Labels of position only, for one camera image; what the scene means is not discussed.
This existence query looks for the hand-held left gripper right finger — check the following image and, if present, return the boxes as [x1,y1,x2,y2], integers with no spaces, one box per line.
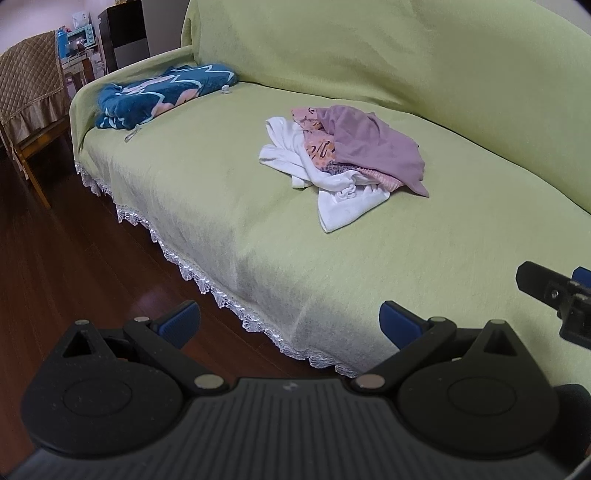
[351,300,522,394]

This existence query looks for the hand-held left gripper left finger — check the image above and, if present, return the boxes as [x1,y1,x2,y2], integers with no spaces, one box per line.
[60,300,229,395]

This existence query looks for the purple garment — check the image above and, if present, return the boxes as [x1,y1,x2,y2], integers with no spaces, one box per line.
[315,104,430,198]

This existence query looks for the person's right forearm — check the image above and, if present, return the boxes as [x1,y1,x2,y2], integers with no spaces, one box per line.
[554,383,591,462]

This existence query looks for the green covered sofa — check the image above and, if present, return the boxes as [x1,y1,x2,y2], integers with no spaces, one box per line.
[69,0,591,379]

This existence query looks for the white garment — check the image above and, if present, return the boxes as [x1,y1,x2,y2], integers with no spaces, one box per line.
[259,116,391,233]

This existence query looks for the peach printed garment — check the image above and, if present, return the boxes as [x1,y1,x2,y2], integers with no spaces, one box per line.
[290,106,352,176]

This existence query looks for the blue patterned blanket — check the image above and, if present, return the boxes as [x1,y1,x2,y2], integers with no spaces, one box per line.
[95,65,240,143]

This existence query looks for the cluttered side table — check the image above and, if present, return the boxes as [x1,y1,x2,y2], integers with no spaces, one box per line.
[60,46,108,100]

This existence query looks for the chair with brown quilted cover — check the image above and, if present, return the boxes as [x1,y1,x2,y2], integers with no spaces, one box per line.
[0,30,75,208]

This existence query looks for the teal toaster oven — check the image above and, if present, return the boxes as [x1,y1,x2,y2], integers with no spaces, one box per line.
[65,27,99,51]

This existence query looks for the black cabinet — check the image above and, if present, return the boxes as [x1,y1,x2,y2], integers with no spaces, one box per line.
[98,4,149,72]

